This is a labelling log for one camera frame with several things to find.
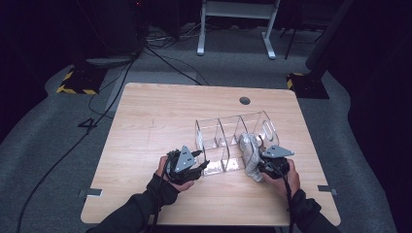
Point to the dark tripod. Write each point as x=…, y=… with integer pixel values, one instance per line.
x=291, y=42

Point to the person's left hand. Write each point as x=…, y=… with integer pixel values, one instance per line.
x=162, y=170

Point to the clear acrylic organizer box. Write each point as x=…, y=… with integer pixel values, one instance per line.
x=226, y=139

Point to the person's right hand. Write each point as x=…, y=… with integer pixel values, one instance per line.
x=291, y=183

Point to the grey tape strip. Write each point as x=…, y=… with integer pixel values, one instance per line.
x=90, y=193
x=327, y=189

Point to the grey striped cloth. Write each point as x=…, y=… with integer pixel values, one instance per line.
x=251, y=155

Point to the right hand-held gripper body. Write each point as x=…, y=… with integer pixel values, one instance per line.
x=277, y=152

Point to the black yellow striped stand base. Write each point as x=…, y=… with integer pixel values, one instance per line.
x=84, y=81
x=307, y=85

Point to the dark slanted stand pole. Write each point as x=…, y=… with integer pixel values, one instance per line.
x=327, y=35

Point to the grey flat stand foot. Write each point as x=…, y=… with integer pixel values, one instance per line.
x=110, y=61

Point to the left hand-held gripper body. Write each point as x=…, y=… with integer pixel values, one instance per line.
x=184, y=160

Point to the white desk frame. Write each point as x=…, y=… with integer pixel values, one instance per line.
x=238, y=9

